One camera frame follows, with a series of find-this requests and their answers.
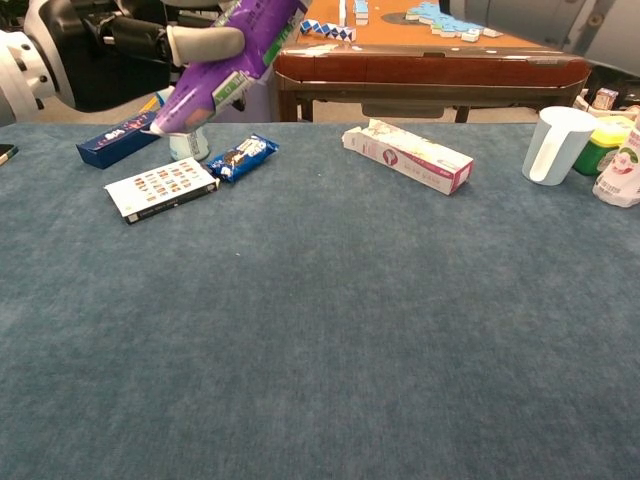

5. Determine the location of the white and black flat box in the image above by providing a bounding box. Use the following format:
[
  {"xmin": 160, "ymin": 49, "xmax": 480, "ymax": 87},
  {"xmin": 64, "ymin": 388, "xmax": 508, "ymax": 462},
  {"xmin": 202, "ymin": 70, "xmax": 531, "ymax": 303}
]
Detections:
[{"xmin": 103, "ymin": 156, "xmax": 222, "ymax": 226}]

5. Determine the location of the brown mahjong table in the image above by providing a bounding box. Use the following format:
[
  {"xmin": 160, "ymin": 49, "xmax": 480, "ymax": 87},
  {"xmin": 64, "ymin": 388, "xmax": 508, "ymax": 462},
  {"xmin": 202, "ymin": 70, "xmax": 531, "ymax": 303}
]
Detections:
[{"xmin": 272, "ymin": 0, "xmax": 599, "ymax": 124}]

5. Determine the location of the purple toothpaste tube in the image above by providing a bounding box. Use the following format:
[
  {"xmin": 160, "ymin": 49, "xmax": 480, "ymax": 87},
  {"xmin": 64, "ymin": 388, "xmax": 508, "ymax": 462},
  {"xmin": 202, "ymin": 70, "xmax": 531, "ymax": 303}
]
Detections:
[{"xmin": 149, "ymin": 0, "xmax": 309, "ymax": 137}]

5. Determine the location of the white pouch with pink print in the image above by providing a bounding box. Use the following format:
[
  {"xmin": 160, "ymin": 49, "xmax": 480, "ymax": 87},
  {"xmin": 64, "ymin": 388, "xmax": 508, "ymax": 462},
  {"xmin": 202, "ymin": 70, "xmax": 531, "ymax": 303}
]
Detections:
[{"xmin": 591, "ymin": 107, "xmax": 640, "ymax": 209}]

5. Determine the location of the light blue cup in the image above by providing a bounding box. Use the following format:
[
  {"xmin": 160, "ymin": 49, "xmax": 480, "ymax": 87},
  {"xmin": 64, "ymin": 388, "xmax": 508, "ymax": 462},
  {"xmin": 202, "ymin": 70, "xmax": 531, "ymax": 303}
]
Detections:
[{"xmin": 521, "ymin": 105, "xmax": 600, "ymax": 187}]

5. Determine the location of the dark blue long box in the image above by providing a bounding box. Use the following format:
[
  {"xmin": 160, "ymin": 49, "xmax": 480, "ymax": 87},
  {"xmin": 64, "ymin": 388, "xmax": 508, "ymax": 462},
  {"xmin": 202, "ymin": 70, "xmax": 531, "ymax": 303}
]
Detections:
[{"xmin": 75, "ymin": 110, "xmax": 168, "ymax": 170}]

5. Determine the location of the blue tablecloth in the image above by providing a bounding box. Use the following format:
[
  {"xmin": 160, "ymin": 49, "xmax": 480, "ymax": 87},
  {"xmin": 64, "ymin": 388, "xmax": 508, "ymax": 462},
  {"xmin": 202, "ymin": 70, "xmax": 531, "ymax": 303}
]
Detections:
[{"xmin": 0, "ymin": 122, "xmax": 640, "ymax": 480}]

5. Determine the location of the green jar with yellow lid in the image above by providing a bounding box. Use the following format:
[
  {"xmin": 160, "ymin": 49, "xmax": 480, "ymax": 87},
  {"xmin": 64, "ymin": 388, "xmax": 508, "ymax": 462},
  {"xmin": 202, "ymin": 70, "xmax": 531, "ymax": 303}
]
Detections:
[{"xmin": 572, "ymin": 115, "xmax": 635, "ymax": 177}]

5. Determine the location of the blue cookie packet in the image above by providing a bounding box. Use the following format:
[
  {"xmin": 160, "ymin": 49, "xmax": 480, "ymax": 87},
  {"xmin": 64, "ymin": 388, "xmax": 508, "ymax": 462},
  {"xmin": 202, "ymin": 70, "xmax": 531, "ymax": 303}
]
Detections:
[{"xmin": 205, "ymin": 132, "xmax": 281, "ymax": 184}]

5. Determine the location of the pink white carton box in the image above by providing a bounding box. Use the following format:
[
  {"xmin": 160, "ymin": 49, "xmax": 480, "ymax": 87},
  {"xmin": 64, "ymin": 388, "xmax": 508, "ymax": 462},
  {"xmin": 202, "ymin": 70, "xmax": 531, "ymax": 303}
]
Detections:
[{"xmin": 341, "ymin": 118, "xmax": 475, "ymax": 197}]

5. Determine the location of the black bag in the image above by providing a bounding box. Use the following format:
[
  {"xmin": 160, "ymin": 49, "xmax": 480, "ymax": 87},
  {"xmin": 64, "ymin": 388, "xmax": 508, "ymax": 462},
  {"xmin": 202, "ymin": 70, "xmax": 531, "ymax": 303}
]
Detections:
[{"xmin": 587, "ymin": 72, "xmax": 640, "ymax": 109}]

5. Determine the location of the pile of blue mahjong tiles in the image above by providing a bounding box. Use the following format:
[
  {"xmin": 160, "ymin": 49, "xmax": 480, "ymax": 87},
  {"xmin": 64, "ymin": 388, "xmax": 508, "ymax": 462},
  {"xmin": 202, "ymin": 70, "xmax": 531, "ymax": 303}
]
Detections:
[{"xmin": 404, "ymin": 0, "xmax": 504, "ymax": 43}]

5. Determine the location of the white milk drink bottle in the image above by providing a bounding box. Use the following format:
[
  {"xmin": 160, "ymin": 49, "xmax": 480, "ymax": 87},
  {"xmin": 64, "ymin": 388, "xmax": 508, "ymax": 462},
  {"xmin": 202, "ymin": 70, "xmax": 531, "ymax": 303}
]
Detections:
[{"xmin": 152, "ymin": 88, "xmax": 211, "ymax": 162}]

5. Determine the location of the blue white snake puzzle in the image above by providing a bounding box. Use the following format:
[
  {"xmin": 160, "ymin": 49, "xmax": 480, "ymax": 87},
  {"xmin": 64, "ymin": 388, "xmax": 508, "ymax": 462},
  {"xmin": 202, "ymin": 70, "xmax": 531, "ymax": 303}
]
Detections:
[{"xmin": 298, "ymin": 18, "xmax": 357, "ymax": 43}]

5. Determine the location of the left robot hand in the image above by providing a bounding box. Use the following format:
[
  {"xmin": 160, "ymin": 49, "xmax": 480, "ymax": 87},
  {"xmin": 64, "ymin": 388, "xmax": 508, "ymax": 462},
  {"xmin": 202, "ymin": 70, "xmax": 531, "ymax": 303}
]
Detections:
[{"xmin": 24, "ymin": 0, "xmax": 247, "ymax": 113}]

